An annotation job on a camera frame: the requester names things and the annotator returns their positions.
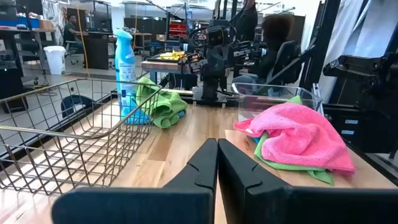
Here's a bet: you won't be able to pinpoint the white curtain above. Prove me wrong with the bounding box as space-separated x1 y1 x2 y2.
317 0 398 105

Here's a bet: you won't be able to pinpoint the black equipment stand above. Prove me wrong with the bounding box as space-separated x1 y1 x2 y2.
322 52 398 155

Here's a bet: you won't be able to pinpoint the green microfiber towel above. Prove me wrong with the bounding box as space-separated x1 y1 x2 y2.
253 95 334 187
135 77 189 129

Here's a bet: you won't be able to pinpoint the person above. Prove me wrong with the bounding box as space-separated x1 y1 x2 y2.
232 14 296 94
63 14 86 55
234 0 259 43

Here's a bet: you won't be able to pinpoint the yellow items on table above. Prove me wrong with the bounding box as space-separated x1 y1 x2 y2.
159 50 187 62

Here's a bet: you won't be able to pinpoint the metal wire basket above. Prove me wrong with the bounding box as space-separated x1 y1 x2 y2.
0 77 163 197

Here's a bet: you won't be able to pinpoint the black table edge clamp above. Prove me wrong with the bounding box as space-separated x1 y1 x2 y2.
60 95 94 119

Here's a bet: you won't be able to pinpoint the wooden background table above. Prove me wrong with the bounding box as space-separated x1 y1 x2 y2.
141 58 195 85

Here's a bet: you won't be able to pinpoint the red storage bins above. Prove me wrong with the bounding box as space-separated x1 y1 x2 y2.
169 23 188 39

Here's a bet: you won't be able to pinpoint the pink microfiber towel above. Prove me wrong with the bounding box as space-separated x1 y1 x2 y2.
233 102 356 175

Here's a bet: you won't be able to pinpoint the clear plastic bin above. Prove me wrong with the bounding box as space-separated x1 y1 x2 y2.
231 82 324 124

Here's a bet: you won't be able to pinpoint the black frame post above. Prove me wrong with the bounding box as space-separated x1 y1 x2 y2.
298 0 342 93

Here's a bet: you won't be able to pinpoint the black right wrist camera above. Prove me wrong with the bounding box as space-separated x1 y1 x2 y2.
205 25 225 47

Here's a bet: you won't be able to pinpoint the white trash bin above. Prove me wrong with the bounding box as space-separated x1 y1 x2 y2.
43 45 67 75

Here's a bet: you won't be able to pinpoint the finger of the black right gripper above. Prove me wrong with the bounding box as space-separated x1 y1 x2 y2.
208 49 216 77
215 49 223 77

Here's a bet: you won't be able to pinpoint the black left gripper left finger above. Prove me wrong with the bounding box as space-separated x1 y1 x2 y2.
51 138 218 224

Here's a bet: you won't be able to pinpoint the light blue spray bottle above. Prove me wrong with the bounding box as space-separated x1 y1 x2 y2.
113 29 137 121

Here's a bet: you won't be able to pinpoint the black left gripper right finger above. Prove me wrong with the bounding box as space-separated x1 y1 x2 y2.
217 138 398 224

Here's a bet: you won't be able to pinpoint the black office chair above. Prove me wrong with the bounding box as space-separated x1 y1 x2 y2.
264 40 302 86

